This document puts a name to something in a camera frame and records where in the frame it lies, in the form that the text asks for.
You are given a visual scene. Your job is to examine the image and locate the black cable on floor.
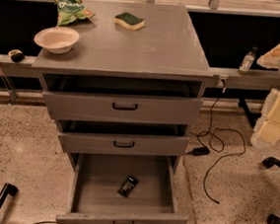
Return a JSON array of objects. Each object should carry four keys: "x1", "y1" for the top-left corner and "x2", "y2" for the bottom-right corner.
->
[{"x1": 182, "y1": 86, "x2": 251, "y2": 207}]

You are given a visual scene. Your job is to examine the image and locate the black rxbar chocolate bar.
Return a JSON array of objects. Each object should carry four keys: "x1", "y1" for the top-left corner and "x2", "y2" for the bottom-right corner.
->
[{"x1": 117, "y1": 176, "x2": 138, "y2": 197}]

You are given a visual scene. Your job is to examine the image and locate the black stand leg left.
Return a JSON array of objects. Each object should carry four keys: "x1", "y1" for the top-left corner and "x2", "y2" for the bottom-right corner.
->
[{"x1": 0, "y1": 184, "x2": 19, "y2": 209}]

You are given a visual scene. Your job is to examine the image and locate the grey bottom drawer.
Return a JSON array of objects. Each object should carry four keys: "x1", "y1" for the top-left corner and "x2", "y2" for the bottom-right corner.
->
[{"x1": 56, "y1": 154, "x2": 187, "y2": 224}]

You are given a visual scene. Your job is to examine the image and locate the green yellow sponge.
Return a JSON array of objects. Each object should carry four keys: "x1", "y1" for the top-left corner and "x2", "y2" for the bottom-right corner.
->
[{"x1": 114, "y1": 12, "x2": 145, "y2": 32}]

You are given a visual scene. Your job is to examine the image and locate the green chip bag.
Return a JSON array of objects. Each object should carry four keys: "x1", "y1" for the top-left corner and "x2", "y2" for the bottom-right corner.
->
[{"x1": 55, "y1": 0, "x2": 95, "y2": 27}]

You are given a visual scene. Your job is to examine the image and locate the grey drawer cabinet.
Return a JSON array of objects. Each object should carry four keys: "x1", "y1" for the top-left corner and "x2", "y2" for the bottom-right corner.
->
[{"x1": 22, "y1": 0, "x2": 221, "y2": 181}]

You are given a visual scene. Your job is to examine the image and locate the black chair caster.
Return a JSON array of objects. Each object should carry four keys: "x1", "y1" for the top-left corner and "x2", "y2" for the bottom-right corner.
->
[{"x1": 266, "y1": 214, "x2": 280, "y2": 224}]

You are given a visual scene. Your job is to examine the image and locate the black power adapter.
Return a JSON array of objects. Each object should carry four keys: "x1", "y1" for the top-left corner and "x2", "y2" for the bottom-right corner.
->
[{"x1": 191, "y1": 146, "x2": 210, "y2": 156}]

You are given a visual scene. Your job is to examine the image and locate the grey middle drawer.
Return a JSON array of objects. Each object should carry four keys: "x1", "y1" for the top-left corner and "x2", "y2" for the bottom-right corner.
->
[{"x1": 58, "y1": 120, "x2": 188, "y2": 156}]

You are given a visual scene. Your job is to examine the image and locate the grey top drawer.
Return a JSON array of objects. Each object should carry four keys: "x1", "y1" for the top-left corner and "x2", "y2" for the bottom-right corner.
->
[{"x1": 42, "y1": 74, "x2": 202, "y2": 124}]

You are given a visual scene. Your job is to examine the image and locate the black table leg with caster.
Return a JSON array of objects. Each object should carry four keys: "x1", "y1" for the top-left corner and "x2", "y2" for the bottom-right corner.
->
[{"x1": 238, "y1": 98, "x2": 257, "y2": 128}]

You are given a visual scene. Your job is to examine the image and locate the black tape measure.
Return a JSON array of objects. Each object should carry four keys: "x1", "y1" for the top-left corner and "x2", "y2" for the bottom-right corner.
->
[{"x1": 8, "y1": 49, "x2": 26, "y2": 62}]

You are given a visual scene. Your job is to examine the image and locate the small glass bottle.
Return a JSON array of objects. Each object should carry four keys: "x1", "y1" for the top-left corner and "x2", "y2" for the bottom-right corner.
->
[{"x1": 238, "y1": 46, "x2": 258, "y2": 75}]

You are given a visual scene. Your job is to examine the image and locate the white paper bowl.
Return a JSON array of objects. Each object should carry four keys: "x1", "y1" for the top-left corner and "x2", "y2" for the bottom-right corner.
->
[{"x1": 34, "y1": 27, "x2": 80, "y2": 54}]

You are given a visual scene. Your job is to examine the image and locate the grey drawer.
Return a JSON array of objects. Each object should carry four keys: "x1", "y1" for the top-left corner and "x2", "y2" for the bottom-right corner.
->
[
  {"x1": 42, "y1": 74, "x2": 202, "y2": 124},
  {"x1": 56, "y1": 154, "x2": 187, "y2": 224},
  {"x1": 58, "y1": 120, "x2": 188, "y2": 156}
]

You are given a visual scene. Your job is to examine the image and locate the black chair base leg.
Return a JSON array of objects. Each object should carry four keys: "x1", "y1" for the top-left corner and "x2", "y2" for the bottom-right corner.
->
[{"x1": 262, "y1": 156, "x2": 280, "y2": 168}]

